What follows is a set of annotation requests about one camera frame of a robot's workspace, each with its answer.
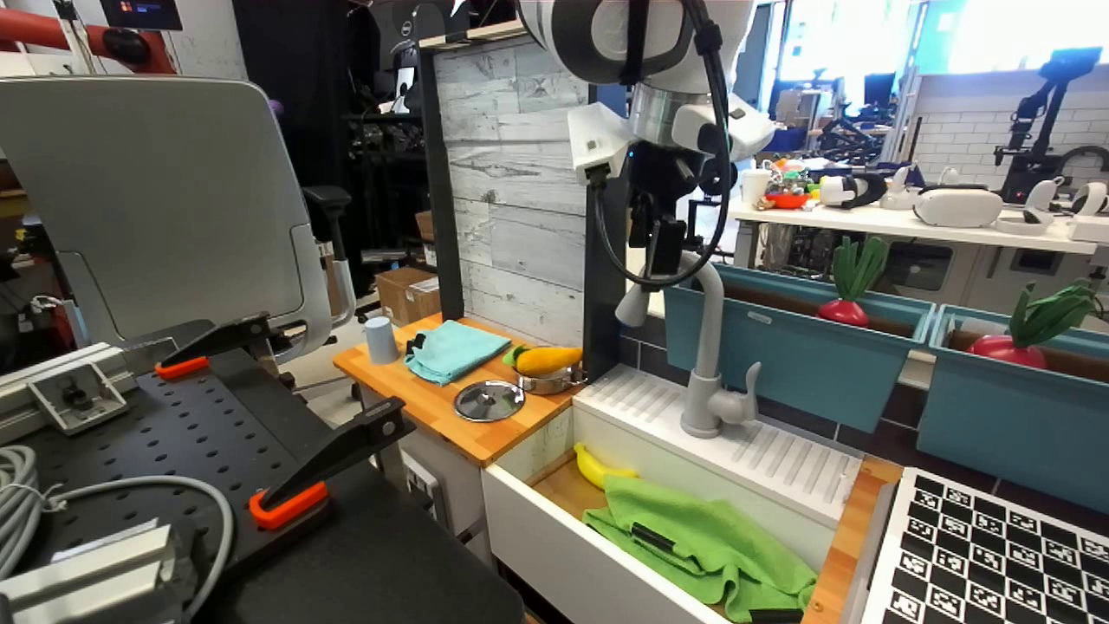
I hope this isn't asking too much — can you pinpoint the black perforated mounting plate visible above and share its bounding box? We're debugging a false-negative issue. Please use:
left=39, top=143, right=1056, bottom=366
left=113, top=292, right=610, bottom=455
left=0, top=344, right=390, bottom=624

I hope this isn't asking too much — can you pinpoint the aluminium bracket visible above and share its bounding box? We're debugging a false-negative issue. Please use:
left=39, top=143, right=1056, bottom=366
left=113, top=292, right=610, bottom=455
left=0, top=516, right=179, bottom=624

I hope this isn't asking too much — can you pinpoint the round metal bowl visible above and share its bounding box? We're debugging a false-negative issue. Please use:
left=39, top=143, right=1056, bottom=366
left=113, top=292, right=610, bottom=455
left=449, top=377, right=530, bottom=427

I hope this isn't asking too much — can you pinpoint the wooden counter top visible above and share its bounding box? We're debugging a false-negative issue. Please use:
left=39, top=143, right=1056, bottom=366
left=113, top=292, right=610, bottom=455
left=333, top=307, right=582, bottom=466

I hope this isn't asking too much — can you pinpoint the teal cloth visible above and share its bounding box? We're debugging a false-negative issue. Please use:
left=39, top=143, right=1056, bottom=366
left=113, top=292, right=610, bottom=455
left=402, top=320, right=512, bottom=389

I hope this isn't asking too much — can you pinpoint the yellow toy banana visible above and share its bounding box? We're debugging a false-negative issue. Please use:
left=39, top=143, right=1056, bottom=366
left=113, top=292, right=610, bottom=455
left=573, top=440, right=640, bottom=492

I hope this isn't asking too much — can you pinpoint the red toy radish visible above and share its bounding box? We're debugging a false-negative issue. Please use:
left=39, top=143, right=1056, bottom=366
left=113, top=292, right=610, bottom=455
left=963, top=279, right=1103, bottom=374
left=814, top=231, right=894, bottom=330

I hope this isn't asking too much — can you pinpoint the aluminium profile rail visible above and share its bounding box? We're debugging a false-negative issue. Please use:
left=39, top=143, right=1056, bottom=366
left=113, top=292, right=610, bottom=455
left=0, top=336, right=132, bottom=440

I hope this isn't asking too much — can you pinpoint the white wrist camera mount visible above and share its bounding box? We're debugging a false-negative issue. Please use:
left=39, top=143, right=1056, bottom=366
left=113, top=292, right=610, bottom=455
left=560, top=101, right=634, bottom=181

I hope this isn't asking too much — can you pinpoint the grey sink faucet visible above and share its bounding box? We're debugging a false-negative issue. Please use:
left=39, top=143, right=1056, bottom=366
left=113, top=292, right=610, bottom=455
left=614, top=247, right=768, bottom=442

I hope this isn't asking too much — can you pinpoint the black background stand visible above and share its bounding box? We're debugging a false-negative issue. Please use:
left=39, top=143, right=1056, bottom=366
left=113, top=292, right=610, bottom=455
left=993, top=45, right=1109, bottom=209

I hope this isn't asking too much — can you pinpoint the white sink basin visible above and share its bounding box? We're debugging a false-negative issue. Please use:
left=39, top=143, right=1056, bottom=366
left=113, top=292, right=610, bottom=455
left=478, top=365, right=866, bottom=624

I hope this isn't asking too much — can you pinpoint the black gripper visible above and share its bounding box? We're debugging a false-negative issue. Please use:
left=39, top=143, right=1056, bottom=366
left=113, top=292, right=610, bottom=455
left=628, top=139, right=708, bottom=292

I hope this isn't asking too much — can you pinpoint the yellow toy corn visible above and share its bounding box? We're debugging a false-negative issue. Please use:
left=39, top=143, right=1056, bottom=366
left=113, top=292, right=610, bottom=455
left=509, top=338, right=590, bottom=382

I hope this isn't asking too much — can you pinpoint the grey chair backrest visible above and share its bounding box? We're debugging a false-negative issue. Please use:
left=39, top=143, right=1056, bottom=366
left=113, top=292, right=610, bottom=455
left=0, top=77, right=335, bottom=353

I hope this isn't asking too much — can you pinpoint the white wood backdrop panel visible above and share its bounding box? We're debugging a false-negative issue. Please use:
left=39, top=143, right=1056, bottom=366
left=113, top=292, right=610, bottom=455
left=430, top=33, right=597, bottom=350

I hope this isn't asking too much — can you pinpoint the grey cable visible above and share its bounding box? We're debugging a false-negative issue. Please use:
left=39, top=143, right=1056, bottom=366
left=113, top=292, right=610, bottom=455
left=43, top=471, right=238, bottom=619

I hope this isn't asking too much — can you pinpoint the green cloth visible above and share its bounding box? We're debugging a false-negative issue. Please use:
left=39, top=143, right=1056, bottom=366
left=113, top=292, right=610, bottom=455
left=582, top=471, right=820, bottom=624

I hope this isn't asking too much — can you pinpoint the white shelf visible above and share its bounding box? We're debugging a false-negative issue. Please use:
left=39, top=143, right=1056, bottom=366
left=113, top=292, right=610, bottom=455
left=731, top=197, right=1109, bottom=259

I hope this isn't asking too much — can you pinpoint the teal planter box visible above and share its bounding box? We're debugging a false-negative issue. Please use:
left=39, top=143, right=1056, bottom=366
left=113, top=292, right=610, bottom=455
left=663, top=259, right=941, bottom=435
left=914, top=300, right=1109, bottom=484

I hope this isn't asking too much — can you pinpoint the cardboard box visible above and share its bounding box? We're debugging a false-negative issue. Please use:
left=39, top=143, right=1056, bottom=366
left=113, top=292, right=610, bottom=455
left=372, top=262, right=445, bottom=330

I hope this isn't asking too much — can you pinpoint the grey-blue cup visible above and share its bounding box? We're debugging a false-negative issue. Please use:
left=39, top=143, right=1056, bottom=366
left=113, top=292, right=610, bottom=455
left=359, top=314, right=402, bottom=366

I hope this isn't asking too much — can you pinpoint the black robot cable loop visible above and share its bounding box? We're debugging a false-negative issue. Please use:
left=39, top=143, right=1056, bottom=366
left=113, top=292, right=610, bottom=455
left=590, top=0, right=743, bottom=294

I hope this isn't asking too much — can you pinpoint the orange-black bar clamp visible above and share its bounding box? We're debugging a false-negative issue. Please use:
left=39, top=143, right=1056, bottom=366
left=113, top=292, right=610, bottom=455
left=147, top=313, right=296, bottom=385
left=246, top=396, right=416, bottom=536

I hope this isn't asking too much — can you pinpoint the black-white checkerboard calibration board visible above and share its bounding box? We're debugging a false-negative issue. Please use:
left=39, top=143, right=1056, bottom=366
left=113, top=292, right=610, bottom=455
left=858, top=463, right=1109, bottom=624

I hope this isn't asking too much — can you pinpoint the white VR headset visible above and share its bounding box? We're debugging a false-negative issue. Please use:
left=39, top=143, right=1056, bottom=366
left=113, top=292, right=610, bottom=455
left=909, top=182, right=1009, bottom=231

